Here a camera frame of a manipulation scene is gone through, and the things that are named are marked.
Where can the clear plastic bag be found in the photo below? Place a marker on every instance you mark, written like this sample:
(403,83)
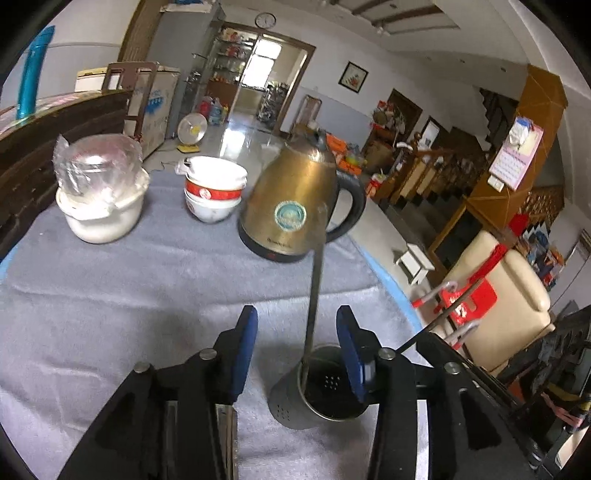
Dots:
(92,161)

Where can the wall calendar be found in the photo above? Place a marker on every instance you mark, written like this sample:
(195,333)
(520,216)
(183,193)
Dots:
(515,152)

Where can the white chest freezer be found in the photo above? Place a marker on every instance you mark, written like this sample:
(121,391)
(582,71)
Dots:
(154,110)

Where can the framed wall picture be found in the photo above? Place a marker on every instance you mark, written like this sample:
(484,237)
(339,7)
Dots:
(353,77)

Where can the metal chopstick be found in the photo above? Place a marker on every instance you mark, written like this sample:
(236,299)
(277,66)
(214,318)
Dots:
(438,318)
(314,295)

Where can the round wall clock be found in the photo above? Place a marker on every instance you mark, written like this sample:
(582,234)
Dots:
(265,19)

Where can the small white floor fan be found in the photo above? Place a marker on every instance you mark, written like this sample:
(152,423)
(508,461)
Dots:
(192,129)

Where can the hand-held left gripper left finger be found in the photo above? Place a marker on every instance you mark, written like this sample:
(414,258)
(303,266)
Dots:
(244,350)

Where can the small white stool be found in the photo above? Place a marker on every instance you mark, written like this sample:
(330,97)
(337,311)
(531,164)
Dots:
(415,265)

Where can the red banded white bowl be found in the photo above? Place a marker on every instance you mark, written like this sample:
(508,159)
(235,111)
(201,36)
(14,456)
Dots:
(210,194)

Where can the dark carved wooden chair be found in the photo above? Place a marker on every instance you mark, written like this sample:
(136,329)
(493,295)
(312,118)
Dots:
(46,152)

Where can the grey perforated metal utensil holder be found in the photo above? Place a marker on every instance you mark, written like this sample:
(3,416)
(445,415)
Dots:
(288,401)

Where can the blue plastic tube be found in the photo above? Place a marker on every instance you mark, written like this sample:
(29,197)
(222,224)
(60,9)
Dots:
(32,74)

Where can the wooden stair railing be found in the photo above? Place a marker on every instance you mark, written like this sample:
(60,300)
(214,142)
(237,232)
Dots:
(438,166)

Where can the glass display shelf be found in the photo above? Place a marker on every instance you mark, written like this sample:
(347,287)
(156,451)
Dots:
(228,69)

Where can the grey refrigerator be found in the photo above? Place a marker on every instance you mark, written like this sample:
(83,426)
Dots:
(184,41)

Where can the white ceramic pot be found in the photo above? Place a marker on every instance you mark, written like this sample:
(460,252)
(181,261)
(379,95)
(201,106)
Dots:
(104,221)

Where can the cream armchair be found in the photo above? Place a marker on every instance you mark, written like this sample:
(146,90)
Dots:
(521,295)

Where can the blue table cover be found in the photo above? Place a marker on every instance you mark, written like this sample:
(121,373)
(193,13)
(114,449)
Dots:
(397,295)

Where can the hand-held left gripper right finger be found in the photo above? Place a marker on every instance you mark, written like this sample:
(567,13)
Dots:
(351,350)

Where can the grey tablecloth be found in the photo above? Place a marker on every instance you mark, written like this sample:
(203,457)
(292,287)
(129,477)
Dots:
(138,300)

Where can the gold electric kettle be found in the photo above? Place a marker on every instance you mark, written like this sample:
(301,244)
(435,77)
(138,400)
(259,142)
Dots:
(286,184)

